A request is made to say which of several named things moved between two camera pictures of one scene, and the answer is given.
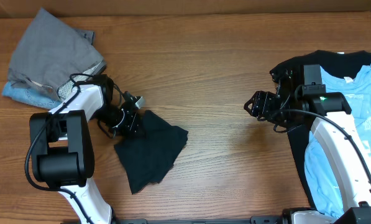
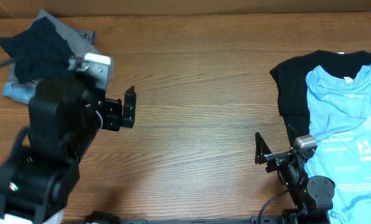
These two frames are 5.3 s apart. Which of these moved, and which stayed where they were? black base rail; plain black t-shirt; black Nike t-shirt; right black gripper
Moved: right black gripper; black Nike t-shirt
Stayed: black base rail; plain black t-shirt
